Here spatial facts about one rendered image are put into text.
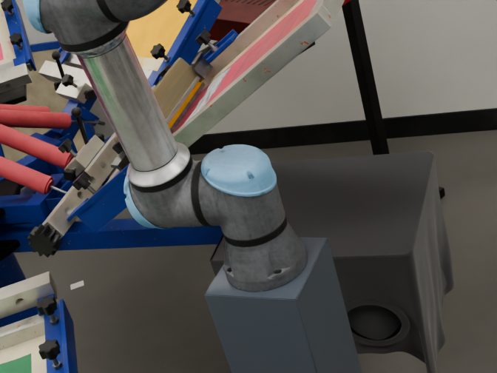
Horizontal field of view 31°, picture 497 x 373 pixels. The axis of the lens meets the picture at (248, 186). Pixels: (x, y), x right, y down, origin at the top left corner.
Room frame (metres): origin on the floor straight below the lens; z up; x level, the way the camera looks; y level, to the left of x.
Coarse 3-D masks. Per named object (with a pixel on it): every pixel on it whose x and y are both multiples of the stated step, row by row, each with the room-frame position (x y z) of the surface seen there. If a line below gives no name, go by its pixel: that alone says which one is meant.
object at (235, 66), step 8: (304, 0) 2.08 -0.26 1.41; (312, 0) 1.98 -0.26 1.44; (296, 8) 2.08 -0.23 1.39; (304, 8) 1.97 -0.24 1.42; (312, 8) 1.88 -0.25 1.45; (288, 16) 2.07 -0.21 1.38; (304, 16) 1.88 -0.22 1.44; (280, 24) 2.06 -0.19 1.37; (272, 32) 2.07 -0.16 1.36; (232, 64) 2.17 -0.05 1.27; (240, 64) 2.05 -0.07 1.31; (232, 72) 2.06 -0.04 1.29; (224, 80) 2.06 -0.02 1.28; (200, 96) 2.16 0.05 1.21; (192, 104) 2.15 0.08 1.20; (184, 120) 2.04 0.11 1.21; (176, 128) 2.04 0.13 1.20
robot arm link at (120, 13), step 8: (112, 0) 1.26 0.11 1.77; (120, 0) 1.25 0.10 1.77; (128, 0) 1.25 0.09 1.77; (136, 0) 1.25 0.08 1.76; (144, 0) 1.26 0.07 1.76; (152, 0) 1.26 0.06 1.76; (160, 0) 1.27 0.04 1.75; (112, 8) 1.26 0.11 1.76; (120, 8) 1.26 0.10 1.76; (128, 8) 1.26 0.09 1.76; (136, 8) 1.26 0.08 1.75; (144, 8) 1.26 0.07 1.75; (152, 8) 1.27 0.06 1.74; (120, 16) 1.27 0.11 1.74; (128, 16) 1.27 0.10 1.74; (136, 16) 1.27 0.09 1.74
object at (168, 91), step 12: (180, 60) 2.22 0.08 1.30; (168, 72) 2.16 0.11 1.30; (180, 72) 2.18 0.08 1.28; (192, 72) 2.21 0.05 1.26; (168, 84) 2.11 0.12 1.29; (180, 84) 2.14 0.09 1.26; (156, 96) 2.05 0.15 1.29; (168, 96) 2.07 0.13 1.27; (180, 96) 2.10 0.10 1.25; (168, 108) 2.04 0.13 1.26
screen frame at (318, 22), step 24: (288, 0) 2.15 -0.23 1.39; (336, 0) 1.64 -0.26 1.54; (264, 24) 2.19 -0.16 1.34; (312, 24) 1.56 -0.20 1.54; (240, 48) 2.22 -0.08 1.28; (288, 48) 1.59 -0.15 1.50; (216, 72) 2.26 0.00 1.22; (264, 72) 1.61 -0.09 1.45; (216, 96) 1.70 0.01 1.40; (240, 96) 1.64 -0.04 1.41; (192, 120) 1.69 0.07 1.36; (216, 120) 1.67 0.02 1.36
